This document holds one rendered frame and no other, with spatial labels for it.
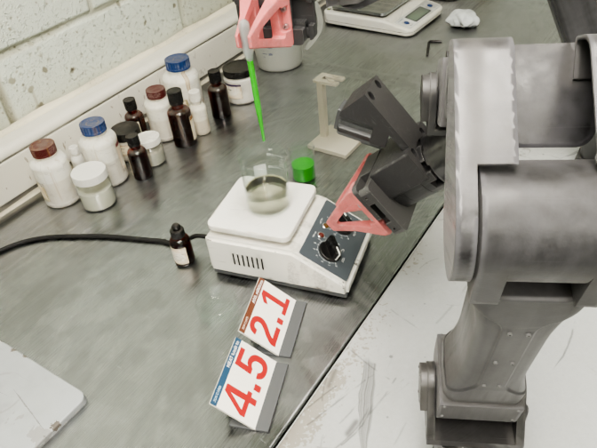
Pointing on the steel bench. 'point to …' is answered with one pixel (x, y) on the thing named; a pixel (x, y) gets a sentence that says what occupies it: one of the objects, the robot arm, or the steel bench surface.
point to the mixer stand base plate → (32, 401)
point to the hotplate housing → (280, 258)
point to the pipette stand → (323, 142)
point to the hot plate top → (233, 214)
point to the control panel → (350, 244)
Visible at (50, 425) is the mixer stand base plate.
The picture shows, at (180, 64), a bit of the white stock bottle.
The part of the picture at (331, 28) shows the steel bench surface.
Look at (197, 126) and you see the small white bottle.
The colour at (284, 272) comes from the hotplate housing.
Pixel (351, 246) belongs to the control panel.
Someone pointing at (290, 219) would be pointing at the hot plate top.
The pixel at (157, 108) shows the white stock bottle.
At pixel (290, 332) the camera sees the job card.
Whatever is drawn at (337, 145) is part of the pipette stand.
